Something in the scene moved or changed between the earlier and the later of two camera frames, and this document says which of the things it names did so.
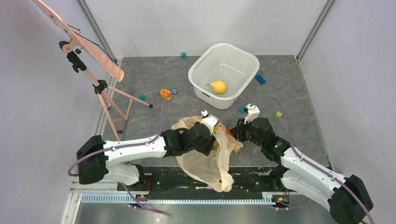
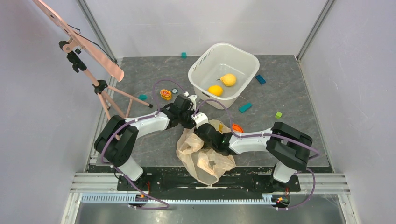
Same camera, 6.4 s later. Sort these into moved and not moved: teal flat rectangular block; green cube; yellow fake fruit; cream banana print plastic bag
Moved: yellow fake fruit
Not moved: cream banana print plastic bag; teal flat rectangular block; green cube
